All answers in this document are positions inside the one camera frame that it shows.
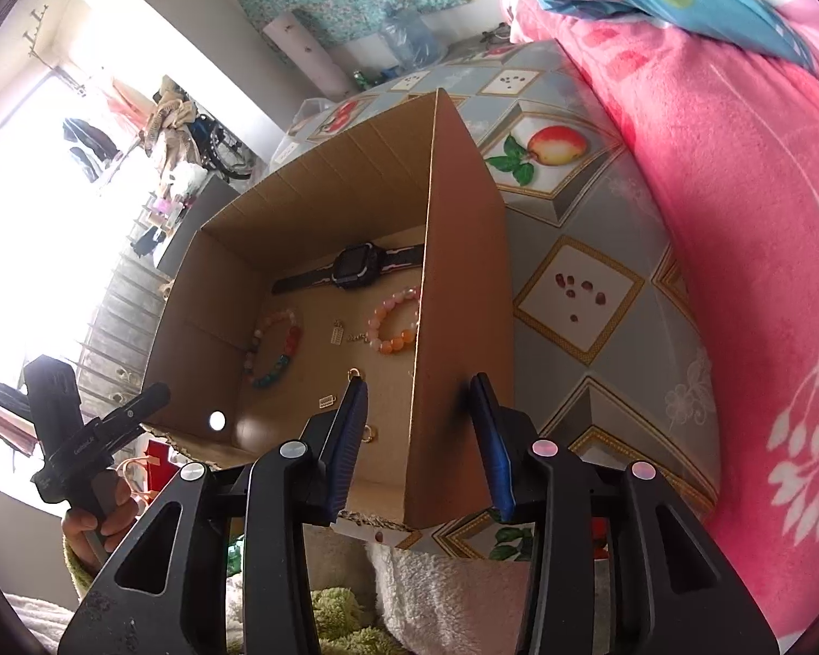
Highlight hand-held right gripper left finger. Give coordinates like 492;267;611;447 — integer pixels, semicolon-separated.
58;377;371;655

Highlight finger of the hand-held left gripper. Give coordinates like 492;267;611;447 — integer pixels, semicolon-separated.
82;384;172;455

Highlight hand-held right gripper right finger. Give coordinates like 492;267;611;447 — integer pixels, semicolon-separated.
468;372;779;655

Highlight multicolour bead bracelet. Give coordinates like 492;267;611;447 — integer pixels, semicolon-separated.
244;309;305;390

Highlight pink orange bead bracelet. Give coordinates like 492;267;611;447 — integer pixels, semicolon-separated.
365;288;423;357

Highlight brown cardboard box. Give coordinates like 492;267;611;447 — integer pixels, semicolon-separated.
140;87;516;533

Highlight black smartwatch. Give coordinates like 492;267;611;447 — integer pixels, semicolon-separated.
271;241;425;296

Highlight person's left hand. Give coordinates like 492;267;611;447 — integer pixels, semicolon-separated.
60;471;141;557

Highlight red gift bag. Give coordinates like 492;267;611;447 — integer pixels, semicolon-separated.
119;440;179;492

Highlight white metal railing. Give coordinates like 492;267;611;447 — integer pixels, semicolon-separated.
75;246;175;410

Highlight white fluffy towel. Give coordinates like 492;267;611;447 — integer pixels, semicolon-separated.
0;528;540;655

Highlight grey cabinet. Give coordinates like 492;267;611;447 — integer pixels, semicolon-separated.
151;174;247;281

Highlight fruit print tablecloth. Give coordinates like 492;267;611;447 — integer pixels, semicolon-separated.
273;37;721;561

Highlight dark hanging jacket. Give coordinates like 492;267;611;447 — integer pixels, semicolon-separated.
61;116;120;182

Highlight wheelchair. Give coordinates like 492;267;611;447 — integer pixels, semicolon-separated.
191;112;253;182

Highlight pile of clothes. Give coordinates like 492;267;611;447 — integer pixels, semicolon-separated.
146;75;202;171

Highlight clear plastic bag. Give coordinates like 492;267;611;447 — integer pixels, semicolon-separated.
273;97;335;165

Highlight pink blanket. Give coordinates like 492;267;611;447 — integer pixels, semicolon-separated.
498;0;819;642

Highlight large water bottle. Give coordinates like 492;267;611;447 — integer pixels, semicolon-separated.
380;3;444;69

